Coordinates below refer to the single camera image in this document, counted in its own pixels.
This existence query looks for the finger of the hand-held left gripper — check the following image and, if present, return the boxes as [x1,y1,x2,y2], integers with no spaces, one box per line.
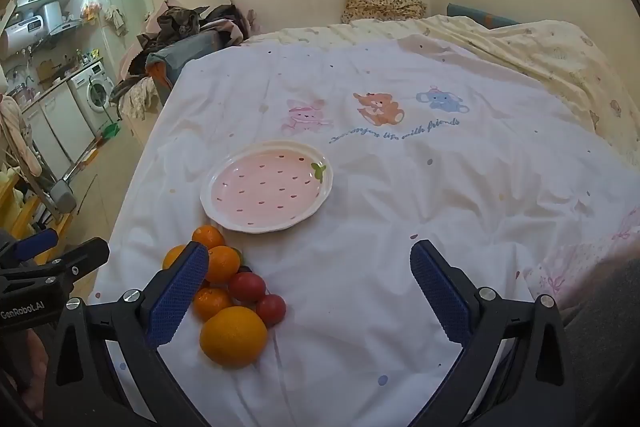
[12,228,60,260]
[47,237,110,282]

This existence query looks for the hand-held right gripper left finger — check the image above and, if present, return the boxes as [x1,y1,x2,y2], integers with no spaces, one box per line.
[42,241,211,427]

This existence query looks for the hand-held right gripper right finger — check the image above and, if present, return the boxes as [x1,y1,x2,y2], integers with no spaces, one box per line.
[409,239,581,427]

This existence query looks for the small tangerine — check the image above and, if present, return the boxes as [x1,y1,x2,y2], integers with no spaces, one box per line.
[162,244,188,271]
[191,225,227,250]
[192,287,233,323]

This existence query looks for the large orange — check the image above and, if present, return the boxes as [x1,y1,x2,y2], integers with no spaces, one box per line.
[200,305,269,369]
[205,245,242,285]

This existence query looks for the red cherry tomato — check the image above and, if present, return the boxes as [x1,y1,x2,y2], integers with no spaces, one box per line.
[228,272,267,303]
[255,294,287,327]

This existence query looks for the pink strawberry print plate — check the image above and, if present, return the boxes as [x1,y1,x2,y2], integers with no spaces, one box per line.
[200,140,334,234]

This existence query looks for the person's left hand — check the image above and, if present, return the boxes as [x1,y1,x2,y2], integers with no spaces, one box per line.
[20,331,51,413]

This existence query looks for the yellow wooden rack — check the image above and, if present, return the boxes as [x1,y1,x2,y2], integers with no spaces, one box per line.
[0,167,71,248]

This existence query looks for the white animal print blanket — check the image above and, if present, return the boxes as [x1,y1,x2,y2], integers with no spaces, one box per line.
[87,32,640,427]

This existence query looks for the pink hanging clothes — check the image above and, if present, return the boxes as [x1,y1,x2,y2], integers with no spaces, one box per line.
[0,94,43,175]

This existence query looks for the white base cabinet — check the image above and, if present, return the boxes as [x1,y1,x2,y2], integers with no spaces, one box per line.
[22,82,96,180]

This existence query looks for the green dustpan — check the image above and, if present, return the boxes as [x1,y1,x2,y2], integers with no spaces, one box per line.
[97,119,122,142]

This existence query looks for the pink bow print cloth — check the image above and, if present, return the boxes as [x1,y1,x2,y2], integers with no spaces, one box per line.
[520,207,640,308]

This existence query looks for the white washing machine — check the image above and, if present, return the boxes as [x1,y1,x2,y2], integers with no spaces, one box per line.
[67,62,113,132]

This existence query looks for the white water heater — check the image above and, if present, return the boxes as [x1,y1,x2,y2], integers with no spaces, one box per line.
[0,14,48,60]

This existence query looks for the blue grey cushion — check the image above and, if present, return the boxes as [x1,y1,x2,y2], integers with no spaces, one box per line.
[145,32,221,105]

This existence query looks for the steel range hood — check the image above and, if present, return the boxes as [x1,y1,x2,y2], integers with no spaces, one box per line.
[37,2,83,42]

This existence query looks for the hanging cloth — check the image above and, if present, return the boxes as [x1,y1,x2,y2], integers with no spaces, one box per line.
[104,7,126,38]

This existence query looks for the hanging plastic bag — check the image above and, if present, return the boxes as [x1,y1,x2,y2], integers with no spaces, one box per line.
[80,0,103,25]

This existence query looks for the pile of clothes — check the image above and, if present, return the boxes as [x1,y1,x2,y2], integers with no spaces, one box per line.
[109,0,263,122]

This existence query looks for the teal cushion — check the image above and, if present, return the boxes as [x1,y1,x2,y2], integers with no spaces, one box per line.
[446,2,521,29]

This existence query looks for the leopard print pillow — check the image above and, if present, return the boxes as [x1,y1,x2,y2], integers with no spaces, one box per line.
[341,0,428,25]

